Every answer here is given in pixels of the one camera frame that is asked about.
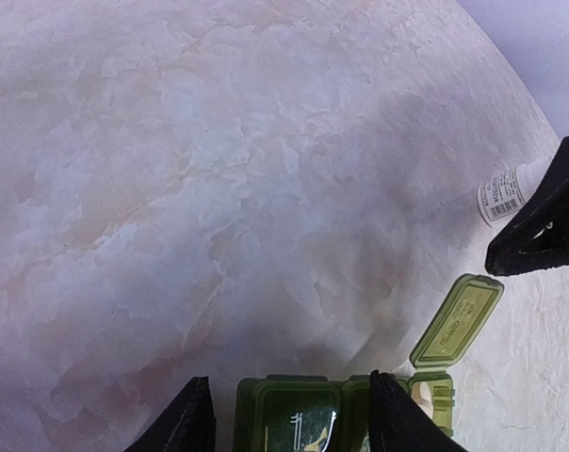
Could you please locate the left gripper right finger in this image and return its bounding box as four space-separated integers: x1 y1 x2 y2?
368 370 465 452

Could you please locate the small white pill bottle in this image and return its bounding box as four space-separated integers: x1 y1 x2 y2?
477 156 552 228

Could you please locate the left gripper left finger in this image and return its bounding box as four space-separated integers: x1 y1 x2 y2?
124 377 217 452

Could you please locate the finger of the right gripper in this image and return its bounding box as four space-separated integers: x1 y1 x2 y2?
485 137 569 276

